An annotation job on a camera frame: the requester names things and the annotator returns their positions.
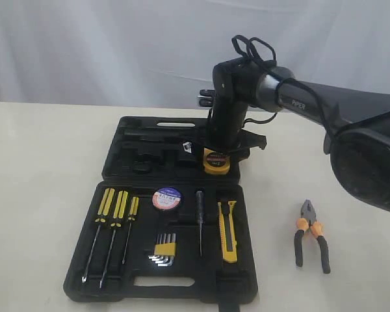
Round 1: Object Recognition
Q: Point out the hex key set yellow holder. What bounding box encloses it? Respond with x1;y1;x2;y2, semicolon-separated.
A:
148;233;176;267

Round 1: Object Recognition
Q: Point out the silver adjustable wrench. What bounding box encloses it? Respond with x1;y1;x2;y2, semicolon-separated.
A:
182;142;192;154

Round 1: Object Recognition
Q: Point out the middle yellow black screwdriver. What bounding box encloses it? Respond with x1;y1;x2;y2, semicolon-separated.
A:
99;190;129;289

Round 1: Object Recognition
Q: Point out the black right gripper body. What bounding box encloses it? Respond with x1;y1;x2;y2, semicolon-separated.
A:
205;100;267;154

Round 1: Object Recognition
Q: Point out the black electrical tape roll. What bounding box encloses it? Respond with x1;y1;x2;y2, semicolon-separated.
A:
152;187;182;212

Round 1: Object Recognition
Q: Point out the small yellow black screwdriver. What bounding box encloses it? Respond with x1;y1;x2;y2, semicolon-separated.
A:
122;196;139;265

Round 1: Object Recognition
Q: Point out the black plastic tool case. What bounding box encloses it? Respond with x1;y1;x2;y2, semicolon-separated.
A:
64;116;258;311

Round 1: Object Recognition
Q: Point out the black voltage tester screwdriver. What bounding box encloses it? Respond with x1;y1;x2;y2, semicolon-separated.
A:
196;190;204;257

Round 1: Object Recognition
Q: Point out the large yellow black screwdriver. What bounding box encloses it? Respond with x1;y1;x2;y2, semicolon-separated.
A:
81;188;115;283

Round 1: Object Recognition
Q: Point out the yellow tape measure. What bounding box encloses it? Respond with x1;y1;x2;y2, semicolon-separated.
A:
203;148;231;176

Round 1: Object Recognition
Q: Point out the claw hammer black handle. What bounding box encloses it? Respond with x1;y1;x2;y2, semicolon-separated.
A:
120;127;205;138

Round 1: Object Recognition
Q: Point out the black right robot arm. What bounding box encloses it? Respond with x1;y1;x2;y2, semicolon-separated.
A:
207;58;390;212

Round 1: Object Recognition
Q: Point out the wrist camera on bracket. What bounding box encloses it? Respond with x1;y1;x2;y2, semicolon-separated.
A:
197;89;215;108

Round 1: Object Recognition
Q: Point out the yellow utility knife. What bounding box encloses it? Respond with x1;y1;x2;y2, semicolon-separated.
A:
218;200;238;263

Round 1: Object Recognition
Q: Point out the white backdrop curtain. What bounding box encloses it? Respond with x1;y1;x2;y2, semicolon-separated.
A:
0;1;390;109

